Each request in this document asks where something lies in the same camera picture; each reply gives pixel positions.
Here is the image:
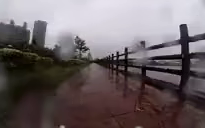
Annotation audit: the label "grass strip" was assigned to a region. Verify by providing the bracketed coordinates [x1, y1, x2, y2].
[0, 62, 91, 128]

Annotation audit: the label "wide grey building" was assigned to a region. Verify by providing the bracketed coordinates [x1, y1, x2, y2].
[0, 17, 32, 48]

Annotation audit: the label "dark wooden rail fence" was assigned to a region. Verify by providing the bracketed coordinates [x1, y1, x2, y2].
[93, 23, 205, 101]

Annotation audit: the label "tall grey tower building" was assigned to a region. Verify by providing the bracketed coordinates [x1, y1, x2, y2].
[31, 19, 48, 48]

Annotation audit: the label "tree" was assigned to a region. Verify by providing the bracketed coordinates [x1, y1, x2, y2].
[73, 35, 91, 60]

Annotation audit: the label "grey water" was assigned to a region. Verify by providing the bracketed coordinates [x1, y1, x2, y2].
[128, 58, 205, 98]

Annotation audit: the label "green bushes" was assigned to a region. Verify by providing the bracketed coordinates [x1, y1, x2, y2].
[0, 47, 88, 69]

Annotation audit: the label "wet red paved path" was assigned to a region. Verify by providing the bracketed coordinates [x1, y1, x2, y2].
[9, 62, 205, 128]

